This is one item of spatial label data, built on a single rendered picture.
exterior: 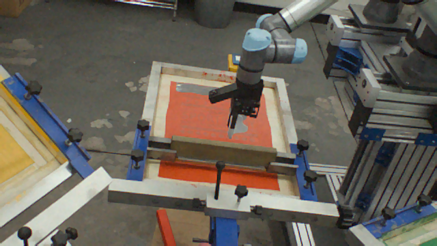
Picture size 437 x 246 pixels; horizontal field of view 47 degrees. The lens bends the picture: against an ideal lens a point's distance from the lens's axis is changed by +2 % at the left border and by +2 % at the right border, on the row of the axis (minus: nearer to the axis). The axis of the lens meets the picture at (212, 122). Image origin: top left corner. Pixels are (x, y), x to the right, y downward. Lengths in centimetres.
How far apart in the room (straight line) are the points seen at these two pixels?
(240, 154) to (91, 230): 129
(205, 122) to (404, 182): 108
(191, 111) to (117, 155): 130
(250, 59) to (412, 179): 133
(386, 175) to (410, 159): 13
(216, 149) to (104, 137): 175
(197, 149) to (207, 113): 34
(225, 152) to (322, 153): 197
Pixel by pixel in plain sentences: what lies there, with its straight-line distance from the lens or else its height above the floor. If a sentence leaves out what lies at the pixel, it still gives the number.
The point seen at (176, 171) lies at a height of 96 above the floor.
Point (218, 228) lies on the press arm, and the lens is 140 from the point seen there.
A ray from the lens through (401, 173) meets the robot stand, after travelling 250.
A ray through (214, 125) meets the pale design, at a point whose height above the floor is 96.
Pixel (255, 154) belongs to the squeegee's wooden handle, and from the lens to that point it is 167.
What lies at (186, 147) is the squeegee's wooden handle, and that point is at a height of 104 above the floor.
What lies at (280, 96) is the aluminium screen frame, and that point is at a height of 99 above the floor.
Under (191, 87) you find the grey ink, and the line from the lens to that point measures 209.
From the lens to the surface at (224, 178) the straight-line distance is 168.
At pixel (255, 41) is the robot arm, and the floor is 146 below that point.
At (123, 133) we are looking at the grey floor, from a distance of 336.
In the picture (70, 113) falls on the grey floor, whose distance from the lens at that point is 353.
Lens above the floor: 206
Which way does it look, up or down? 35 degrees down
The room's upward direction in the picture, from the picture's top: 11 degrees clockwise
